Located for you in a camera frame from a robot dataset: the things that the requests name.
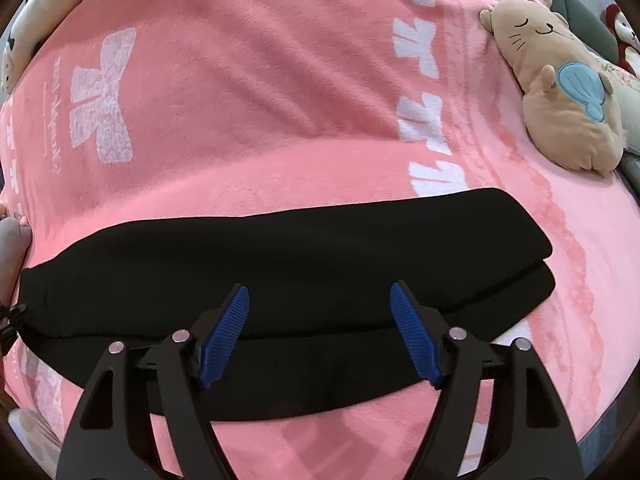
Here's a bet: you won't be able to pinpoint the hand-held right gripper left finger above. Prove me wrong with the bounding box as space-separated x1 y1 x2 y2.
55 284 251 480

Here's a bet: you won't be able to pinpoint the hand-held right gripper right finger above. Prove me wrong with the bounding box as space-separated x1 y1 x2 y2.
389 281 586 480

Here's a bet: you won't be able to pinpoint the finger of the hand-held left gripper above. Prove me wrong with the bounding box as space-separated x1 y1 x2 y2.
0 302 27 356

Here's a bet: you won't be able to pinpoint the black pants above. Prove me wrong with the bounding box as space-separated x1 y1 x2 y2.
19 187 556 421

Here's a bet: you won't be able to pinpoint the grey cushion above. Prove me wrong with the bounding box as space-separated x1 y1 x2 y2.
0 220 34 303

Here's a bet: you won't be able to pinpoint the white cloth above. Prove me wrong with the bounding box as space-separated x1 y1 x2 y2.
7 407 62 478

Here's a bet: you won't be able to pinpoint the pink printed blanket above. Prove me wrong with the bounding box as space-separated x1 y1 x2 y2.
0 0 636 480

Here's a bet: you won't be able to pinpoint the beige cat plush toy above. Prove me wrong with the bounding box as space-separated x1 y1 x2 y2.
479 0 627 176

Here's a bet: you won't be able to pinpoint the white black-spotted plush toy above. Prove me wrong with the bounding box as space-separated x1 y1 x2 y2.
0 0 66 93

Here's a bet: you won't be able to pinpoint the floral cream pillow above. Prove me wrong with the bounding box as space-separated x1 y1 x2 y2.
590 57 640 156

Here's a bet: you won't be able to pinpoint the green pillow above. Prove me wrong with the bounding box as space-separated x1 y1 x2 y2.
547 0 621 61

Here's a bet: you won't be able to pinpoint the red and white plush toy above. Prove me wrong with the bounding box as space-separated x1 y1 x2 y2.
602 4 640 76

